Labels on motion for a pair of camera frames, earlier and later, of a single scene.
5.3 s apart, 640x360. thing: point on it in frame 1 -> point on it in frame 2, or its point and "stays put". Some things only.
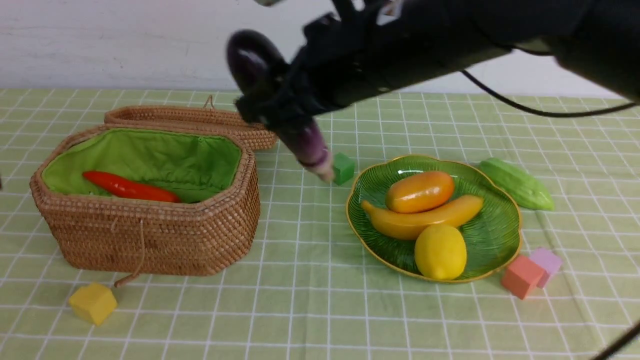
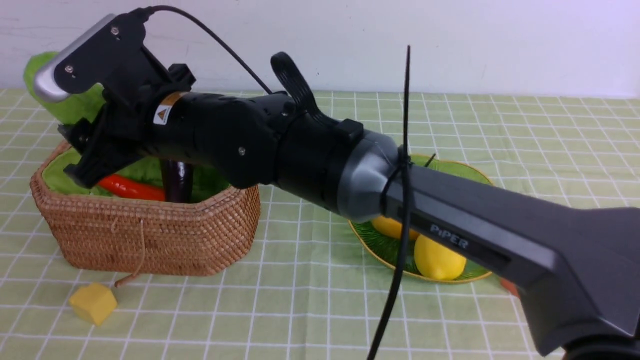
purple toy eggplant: (256, 64) -> (177, 179)
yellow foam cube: (93, 302) stays put
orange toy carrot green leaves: (122, 185) stays put
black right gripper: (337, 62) -> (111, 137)
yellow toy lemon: (440, 251) stays put
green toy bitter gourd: (521, 187) -> (85, 103)
